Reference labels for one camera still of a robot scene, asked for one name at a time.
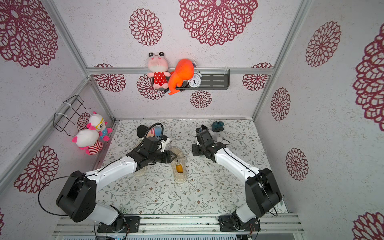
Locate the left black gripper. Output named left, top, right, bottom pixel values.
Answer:
left=149, top=150, right=178, bottom=164

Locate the beige sneaker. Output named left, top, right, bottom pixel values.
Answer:
left=170, top=147, right=187, bottom=184
left=134, top=141, right=147, bottom=177

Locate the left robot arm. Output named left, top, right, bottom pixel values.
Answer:
left=56, top=137, right=177, bottom=233

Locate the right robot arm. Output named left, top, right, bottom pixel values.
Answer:
left=192, top=128, right=283, bottom=230

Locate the orange insole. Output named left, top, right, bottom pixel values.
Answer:
left=176, top=164, right=184, bottom=174

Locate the floral table mat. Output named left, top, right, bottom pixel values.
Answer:
left=96, top=119, right=271, bottom=215

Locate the grey white plush dog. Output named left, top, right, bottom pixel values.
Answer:
left=196, top=125, right=210, bottom=136

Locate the black-haired small doll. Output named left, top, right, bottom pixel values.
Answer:
left=137, top=125, right=163, bottom=139

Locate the teal toy car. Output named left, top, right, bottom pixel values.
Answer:
left=211, top=121, right=225, bottom=133

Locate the white alarm clock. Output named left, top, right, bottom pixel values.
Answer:
left=188, top=72, right=202, bottom=88

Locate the white plush with glasses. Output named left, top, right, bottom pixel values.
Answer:
left=87, top=112, right=113, bottom=142

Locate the orange plush fish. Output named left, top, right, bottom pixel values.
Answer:
left=168, top=59, right=195, bottom=95

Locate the white pink striped plush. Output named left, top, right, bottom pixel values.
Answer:
left=72, top=129, right=103, bottom=155

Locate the pink frog plush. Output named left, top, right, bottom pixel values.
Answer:
left=147, top=52, right=171, bottom=90

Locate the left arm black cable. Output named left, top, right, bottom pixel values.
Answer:
left=37, top=122, right=165, bottom=217

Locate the grey wall shelf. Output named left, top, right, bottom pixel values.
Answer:
left=176, top=70, right=230, bottom=92

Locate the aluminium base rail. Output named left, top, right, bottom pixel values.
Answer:
left=52, top=212, right=305, bottom=236

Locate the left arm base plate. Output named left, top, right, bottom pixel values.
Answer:
left=96, top=216, right=141, bottom=234

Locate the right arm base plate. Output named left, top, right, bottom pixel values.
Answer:
left=218, top=215, right=261, bottom=232

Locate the black wire basket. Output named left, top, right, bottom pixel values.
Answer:
left=53, top=95, right=91, bottom=137

